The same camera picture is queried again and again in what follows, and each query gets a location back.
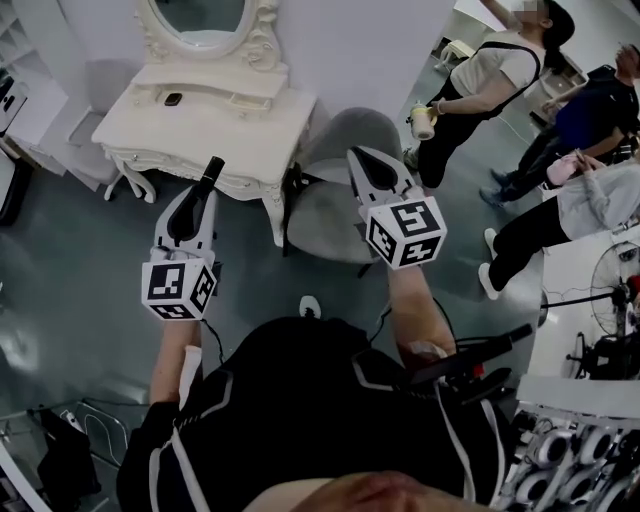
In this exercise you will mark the person's left forearm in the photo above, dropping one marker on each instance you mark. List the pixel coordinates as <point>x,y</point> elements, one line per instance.
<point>170,360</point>

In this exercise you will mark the grey upholstered chair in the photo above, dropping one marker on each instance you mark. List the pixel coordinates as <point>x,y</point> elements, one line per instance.
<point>345,210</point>

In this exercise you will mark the yellow bottle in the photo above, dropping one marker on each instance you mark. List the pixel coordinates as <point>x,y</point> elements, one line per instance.
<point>424,122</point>

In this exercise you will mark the black bag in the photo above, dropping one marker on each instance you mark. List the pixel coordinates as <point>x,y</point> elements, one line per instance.
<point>67,465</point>

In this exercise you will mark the oval white framed mirror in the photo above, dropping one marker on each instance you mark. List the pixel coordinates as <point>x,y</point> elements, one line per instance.
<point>200,15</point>

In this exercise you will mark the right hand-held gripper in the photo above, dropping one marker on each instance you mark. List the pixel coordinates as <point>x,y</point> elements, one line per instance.
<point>407,230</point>

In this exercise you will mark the pink pouch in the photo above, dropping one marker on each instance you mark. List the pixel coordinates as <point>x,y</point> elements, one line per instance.
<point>561,170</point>

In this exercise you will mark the black standing fan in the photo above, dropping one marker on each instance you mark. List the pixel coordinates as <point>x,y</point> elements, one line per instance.
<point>612,295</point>

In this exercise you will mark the person's black shirt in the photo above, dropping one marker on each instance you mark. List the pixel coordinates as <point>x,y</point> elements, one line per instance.
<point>300,400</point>

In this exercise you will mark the white cabinet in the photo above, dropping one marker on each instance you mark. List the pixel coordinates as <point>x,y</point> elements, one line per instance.
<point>562,87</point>

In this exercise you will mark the small beige stool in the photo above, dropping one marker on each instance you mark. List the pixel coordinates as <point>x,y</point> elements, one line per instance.
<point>452,52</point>

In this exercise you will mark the person's white shoe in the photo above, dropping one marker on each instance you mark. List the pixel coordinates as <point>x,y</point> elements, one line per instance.
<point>309,306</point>

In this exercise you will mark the small white vanity drawer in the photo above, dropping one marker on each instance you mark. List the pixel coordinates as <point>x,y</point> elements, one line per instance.
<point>250,100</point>

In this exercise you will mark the black makeup tube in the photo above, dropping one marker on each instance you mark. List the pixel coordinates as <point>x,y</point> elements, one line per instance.
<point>212,172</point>

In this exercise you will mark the rack of white devices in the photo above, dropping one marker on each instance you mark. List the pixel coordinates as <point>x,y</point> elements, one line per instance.
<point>570,460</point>

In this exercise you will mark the small black makeup compact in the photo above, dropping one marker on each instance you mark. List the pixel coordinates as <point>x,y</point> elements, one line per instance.
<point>172,99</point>

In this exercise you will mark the white shelf unit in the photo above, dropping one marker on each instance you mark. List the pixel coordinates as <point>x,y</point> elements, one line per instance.
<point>20,30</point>

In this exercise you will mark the person's right forearm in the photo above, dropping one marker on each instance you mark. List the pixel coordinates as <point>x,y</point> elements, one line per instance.
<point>415,310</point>

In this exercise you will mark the white ornate vanity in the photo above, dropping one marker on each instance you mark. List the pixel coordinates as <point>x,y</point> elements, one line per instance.
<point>200,135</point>

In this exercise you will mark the black box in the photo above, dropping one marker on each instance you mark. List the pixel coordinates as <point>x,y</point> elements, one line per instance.
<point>14,190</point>

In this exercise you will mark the black clamp rig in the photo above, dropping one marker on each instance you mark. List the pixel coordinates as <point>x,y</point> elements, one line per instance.
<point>450,370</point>

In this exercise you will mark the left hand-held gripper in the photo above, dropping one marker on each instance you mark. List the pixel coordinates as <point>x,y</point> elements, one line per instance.
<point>175,285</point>

